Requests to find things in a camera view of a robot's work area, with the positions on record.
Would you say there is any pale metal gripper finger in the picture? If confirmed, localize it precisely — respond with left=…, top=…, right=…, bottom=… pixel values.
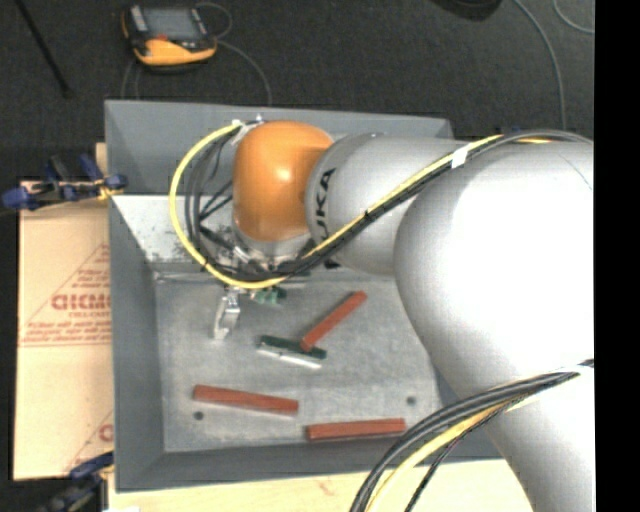
left=208, top=293, right=232, bottom=342
left=227, top=292, right=244, bottom=332

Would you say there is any red-brown flat block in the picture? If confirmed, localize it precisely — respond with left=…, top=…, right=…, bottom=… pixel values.
left=299, top=290, right=369, bottom=353
left=192, top=383, right=300, bottom=417
left=304, top=417, right=408, bottom=442

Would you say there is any grey metal bin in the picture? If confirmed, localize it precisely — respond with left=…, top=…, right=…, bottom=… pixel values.
left=103, top=99, right=503, bottom=491

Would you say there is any brown cardboard board red print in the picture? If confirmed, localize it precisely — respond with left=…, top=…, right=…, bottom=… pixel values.
left=12, top=179, right=116, bottom=481

